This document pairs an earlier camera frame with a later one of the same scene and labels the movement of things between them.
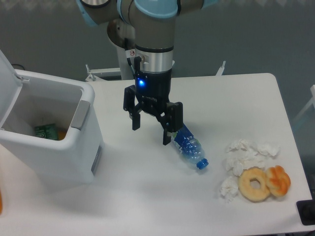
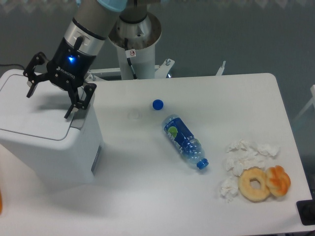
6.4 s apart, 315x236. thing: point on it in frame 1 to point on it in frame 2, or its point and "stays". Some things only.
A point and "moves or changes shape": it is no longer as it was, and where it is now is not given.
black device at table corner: x=306 y=211 stays
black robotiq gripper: x=153 y=89 to x=69 y=66
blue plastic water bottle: x=190 y=147 stays
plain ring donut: x=252 y=194 stays
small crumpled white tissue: x=229 y=188 stays
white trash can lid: x=11 y=82 moves or changes shape
